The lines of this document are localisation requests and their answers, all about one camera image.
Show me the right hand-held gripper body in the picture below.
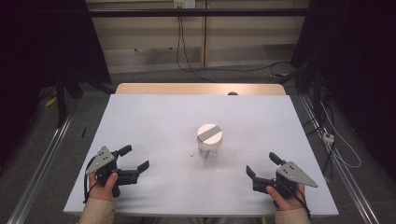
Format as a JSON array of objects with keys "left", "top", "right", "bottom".
[{"left": 251, "top": 161, "right": 319, "bottom": 201}]

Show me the wooden wall strip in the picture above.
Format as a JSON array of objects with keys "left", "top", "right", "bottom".
[{"left": 200, "top": 0, "right": 209, "bottom": 68}]

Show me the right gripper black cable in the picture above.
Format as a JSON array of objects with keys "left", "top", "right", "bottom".
[{"left": 275, "top": 179, "right": 312, "bottom": 220}]

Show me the white lid with grey handle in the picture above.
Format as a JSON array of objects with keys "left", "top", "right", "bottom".
[{"left": 196, "top": 123, "right": 224, "bottom": 150}]

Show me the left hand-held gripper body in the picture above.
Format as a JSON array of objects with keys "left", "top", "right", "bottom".
[{"left": 85, "top": 145, "right": 140, "bottom": 199}]

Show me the clear plastic jar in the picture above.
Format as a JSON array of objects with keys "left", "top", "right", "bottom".
[{"left": 196, "top": 142, "right": 222, "bottom": 161}]

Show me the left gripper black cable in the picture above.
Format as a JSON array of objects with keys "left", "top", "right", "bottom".
[{"left": 82, "top": 156, "right": 100, "bottom": 204}]

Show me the aluminium rail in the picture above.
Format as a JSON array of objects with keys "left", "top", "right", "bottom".
[
  {"left": 298, "top": 94, "right": 380, "bottom": 224},
  {"left": 6, "top": 114, "right": 75, "bottom": 224}
]

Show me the person's left hand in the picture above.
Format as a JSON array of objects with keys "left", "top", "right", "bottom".
[{"left": 88, "top": 171, "right": 120, "bottom": 203}]

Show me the white cable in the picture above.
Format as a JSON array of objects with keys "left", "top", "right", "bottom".
[{"left": 319, "top": 100, "right": 363, "bottom": 169}]

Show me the black hanging cable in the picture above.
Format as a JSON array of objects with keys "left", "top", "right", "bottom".
[{"left": 176, "top": 15, "right": 217, "bottom": 84}]

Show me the black curtain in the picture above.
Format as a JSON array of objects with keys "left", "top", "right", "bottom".
[
  {"left": 0, "top": 0, "right": 112, "bottom": 171},
  {"left": 290, "top": 0, "right": 396, "bottom": 180}
]

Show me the white board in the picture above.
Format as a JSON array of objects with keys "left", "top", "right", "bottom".
[{"left": 63, "top": 93, "right": 340, "bottom": 217}]

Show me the white wall socket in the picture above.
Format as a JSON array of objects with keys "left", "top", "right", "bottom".
[{"left": 173, "top": 0, "right": 197, "bottom": 9}]

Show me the person's right hand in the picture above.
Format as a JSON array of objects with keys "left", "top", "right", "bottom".
[{"left": 265, "top": 183, "right": 308, "bottom": 212}]

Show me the wooden table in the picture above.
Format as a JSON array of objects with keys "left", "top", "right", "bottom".
[{"left": 115, "top": 82, "right": 287, "bottom": 96}]

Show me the black floor cable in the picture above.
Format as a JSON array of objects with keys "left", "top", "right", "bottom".
[{"left": 186, "top": 61, "right": 292, "bottom": 84}]

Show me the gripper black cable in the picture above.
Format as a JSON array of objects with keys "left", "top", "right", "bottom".
[
  {"left": 82, "top": 156, "right": 100, "bottom": 204},
  {"left": 275, "top": 179, "right": 312, "bottom": 220}
]

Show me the black horizontal bar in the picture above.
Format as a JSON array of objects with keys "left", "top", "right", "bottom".
[{"left": 88, "top": 7, "right": 311, "bottom": 19}]

